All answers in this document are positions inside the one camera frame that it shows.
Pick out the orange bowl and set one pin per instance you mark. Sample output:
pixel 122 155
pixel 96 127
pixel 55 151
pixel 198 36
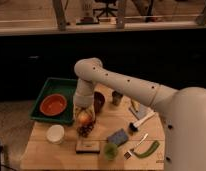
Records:
pixel 53 104

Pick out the blue sponge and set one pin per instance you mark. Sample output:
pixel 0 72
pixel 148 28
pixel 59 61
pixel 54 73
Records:
pixel 119 137

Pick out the white paper cup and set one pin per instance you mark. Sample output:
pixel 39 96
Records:
pixel 55 134

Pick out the metal fork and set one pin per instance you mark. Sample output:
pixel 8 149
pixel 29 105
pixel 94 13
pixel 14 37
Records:
pixel 129 153

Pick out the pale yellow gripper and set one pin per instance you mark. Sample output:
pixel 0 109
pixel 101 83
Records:
pixel 79 110

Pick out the green plastic tray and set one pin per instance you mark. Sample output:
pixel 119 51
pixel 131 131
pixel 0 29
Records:
pixel 65 87

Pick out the bunch of dark grapes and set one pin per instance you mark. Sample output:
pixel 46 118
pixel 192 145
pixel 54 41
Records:
pixel 84 131

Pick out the dark metal cup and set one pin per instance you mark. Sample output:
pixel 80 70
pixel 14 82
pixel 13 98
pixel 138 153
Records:
pixel 116 98

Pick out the dark red bowl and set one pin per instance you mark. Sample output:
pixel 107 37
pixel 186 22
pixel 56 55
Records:
pixel 99 101

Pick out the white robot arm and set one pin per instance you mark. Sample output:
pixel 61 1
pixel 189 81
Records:
pixel 184 111

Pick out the grey cloth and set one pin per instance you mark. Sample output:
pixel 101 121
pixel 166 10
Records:
pixel 141 113

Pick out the green cucumber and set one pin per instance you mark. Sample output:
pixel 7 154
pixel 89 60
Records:
pixel 153 147

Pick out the orange yellow apple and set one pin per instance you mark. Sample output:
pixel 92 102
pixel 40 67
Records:
pixel 84 119

